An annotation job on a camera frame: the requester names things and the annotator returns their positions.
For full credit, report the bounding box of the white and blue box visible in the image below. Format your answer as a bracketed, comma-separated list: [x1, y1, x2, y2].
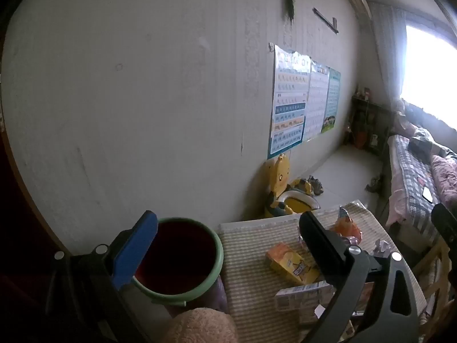
[275, 282, 336, 324]

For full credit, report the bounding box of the orange snack wrapper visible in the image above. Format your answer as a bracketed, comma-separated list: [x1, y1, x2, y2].
[330, 205, 363, 244]

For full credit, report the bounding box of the pale curtain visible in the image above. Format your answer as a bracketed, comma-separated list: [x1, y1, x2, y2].
[368, 2, 408, 115]

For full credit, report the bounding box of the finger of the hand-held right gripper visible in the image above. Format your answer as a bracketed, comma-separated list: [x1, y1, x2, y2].
[431, 203, 457, 254]

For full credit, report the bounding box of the grey paper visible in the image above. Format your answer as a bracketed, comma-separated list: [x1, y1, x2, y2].
[373, 239, 393, 258]

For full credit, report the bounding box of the wooden chair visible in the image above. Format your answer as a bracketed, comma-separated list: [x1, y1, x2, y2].
[410, 236, 457, 343]

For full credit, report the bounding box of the yellow carton box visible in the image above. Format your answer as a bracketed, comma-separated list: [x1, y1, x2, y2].
[266, 242, 320, 286]

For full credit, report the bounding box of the green chart wall poster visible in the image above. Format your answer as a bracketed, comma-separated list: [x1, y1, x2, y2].
[320, 67, 341, 134]

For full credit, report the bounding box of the yellow duck potty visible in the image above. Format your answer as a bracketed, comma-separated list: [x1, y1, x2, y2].
[263, 153, 322, 219]

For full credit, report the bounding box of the dark wall rail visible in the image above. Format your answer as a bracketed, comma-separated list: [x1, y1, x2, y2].
[312, 7, 339, 34]

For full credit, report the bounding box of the green rimmed red bucket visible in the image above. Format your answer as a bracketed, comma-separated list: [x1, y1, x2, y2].
[133, 217, 229, 311]

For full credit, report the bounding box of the bright window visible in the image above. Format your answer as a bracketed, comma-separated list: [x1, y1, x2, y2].
[400, 25, 457, 129]

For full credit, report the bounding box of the white chart wall poster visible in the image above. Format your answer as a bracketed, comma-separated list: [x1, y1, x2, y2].
[303, 59, 331, 143]

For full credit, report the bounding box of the large blue wall poster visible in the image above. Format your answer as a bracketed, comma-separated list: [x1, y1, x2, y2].
[267, 45, 311, 159]

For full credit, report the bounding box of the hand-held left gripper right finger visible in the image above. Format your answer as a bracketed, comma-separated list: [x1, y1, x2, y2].
[298, 211, 420, 343]

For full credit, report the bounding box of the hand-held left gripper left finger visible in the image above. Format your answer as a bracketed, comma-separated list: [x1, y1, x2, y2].
[46, 210, 168, 343]

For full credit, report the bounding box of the pink fuzzy object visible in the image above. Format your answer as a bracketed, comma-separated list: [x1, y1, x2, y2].
[162, 307, 238, 343]

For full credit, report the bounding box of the pink quilt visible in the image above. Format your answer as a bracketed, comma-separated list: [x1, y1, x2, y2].
[430, 153, 457, 208]

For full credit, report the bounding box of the dark wooden shelf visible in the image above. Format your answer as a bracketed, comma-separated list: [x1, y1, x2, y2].
[344, 95, 393, 156]

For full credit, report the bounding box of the striped beige mat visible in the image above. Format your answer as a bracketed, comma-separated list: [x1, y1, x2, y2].
[219, 202, 427, 343]

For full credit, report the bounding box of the pair of dark shoes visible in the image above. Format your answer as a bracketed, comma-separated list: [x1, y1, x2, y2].
[298, 176, 324, 196]
[366, 175, 384, 194]

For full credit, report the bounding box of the bed with plaid sheet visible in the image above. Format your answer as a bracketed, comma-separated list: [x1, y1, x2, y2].
[387, 134, 457, 244]

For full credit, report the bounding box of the dark clothes pile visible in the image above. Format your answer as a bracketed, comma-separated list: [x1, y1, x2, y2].
[409, 129, 457, 158]

